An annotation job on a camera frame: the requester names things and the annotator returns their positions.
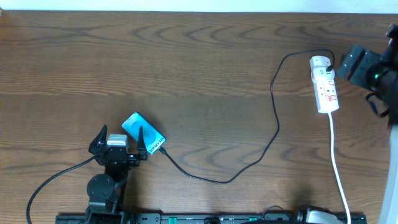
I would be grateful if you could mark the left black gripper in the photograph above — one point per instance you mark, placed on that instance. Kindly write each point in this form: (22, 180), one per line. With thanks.
(116, 154)

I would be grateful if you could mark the blue screen Galaxy smartphone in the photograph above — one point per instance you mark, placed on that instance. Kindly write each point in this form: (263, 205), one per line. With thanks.
(153, 139)

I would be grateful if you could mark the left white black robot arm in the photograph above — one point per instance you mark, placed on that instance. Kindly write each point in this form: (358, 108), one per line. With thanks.
(106, 190)

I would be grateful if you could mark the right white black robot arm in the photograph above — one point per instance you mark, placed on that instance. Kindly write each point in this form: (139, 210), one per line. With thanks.
(376, 73)

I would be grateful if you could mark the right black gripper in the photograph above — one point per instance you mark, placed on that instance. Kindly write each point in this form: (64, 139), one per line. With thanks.
(359, 76)

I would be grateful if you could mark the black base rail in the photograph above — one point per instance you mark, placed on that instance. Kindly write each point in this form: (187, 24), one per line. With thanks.
(273, 214)

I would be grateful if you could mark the white power strip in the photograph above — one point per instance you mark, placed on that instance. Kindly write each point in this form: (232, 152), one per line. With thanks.
(325, 90)

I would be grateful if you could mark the white USB charger plug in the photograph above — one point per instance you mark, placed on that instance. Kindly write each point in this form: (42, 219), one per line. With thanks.
(319, 61)

